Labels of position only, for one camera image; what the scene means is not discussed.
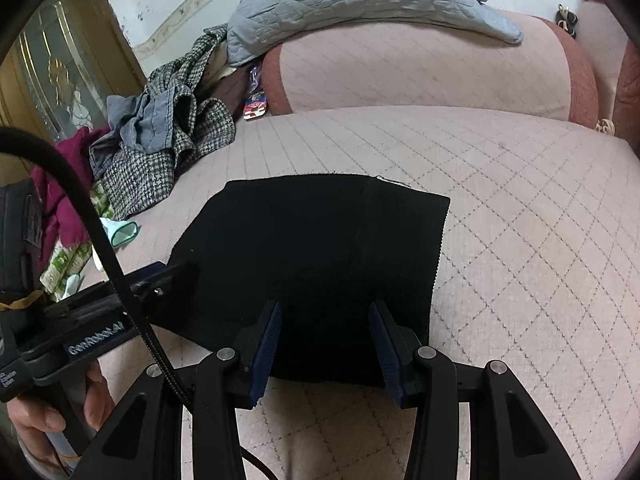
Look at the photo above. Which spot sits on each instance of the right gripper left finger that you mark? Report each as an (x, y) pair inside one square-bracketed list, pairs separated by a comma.
[(257, 346)]

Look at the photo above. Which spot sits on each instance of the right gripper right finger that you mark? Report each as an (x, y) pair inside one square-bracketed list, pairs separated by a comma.
[(395, 347)]

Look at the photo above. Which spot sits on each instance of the black pants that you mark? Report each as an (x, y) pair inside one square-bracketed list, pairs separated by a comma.
[(326, 248)]

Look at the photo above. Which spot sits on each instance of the left hand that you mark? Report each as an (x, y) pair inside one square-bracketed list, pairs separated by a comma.
[(33, 419)]

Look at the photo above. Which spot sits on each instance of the green patterned cloth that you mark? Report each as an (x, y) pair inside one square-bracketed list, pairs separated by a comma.
[(67, 261)]

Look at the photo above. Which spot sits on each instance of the maroon garment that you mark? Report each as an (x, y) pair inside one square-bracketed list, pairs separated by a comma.
[(60, 221)]

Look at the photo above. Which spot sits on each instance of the colourful packet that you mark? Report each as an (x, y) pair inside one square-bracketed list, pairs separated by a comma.
[(256, 104)]

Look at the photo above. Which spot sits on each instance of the grey denim garment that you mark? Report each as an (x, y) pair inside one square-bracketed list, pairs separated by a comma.
[(155, 123)]

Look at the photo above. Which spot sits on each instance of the gold framed glass door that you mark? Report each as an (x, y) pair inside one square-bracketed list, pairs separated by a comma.
[(68, 58)]

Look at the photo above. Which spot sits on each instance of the houndstooth checked garment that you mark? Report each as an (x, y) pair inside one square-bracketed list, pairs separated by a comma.
[(132, 185)]

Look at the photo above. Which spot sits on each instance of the pink bolster cushion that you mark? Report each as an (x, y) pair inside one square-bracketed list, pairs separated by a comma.
[(384, 64)]

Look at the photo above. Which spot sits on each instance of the brown pink side cushion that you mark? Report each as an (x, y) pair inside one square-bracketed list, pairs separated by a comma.
[(615, 62)]

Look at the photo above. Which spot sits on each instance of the grey quilted pillow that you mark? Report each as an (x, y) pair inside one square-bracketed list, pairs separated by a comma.
[(258, 25)]

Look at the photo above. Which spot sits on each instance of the small black gold hair clip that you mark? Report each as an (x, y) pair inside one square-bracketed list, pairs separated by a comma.
[(566, 19)]

